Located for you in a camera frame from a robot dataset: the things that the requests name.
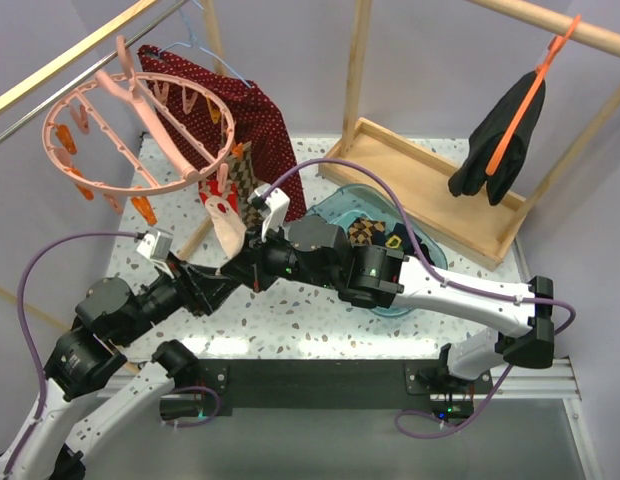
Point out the black hanging garment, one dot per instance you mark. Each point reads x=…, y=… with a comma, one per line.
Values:
x=470, y=178

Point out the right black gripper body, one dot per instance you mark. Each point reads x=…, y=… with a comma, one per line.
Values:
x=271, y=260

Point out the brown striped hanging socks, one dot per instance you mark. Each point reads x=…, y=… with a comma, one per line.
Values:
x=242, y=175

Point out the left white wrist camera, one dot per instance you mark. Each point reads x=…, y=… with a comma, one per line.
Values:
x=155, y=247

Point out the navy buckle sock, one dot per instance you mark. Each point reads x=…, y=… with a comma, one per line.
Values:
x=399, y=238

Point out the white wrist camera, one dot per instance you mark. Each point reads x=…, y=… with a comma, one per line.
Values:
x=155, y=247
x=272, y=204

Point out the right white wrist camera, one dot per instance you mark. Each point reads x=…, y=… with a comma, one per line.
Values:
x=272, y=204

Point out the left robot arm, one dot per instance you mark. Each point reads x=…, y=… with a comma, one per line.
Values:
x=66, y=427

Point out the orange plastic hanger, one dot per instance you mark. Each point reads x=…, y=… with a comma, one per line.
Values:
x=555, y=46

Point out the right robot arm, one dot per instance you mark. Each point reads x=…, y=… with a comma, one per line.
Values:
x=516, y=320

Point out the blue wire hanger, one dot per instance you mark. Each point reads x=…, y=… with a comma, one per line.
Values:
x=213, y=46

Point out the pink round sock hanger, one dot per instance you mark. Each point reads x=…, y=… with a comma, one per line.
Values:
x=74, y=132

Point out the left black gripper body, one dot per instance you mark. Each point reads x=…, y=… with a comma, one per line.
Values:
x=183, y=273

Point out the left wooden clothes rack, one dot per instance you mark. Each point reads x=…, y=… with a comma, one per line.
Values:
x=46, y=73

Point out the right wooden clothes rack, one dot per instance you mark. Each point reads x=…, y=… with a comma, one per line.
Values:
x=472, y=227

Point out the wooden clothes rack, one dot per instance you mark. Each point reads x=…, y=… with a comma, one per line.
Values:
x=472, y=227
x=46, y=73

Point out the brown checkered sock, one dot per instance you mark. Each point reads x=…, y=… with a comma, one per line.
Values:
x=365, y=231

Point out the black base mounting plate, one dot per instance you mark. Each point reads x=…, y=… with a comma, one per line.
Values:
x=387, y=384

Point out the red polka dot garment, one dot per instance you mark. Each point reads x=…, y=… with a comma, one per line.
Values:
x=257, y=119

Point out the teal plastic basin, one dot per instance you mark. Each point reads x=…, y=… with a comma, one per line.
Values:
x=359, y=200

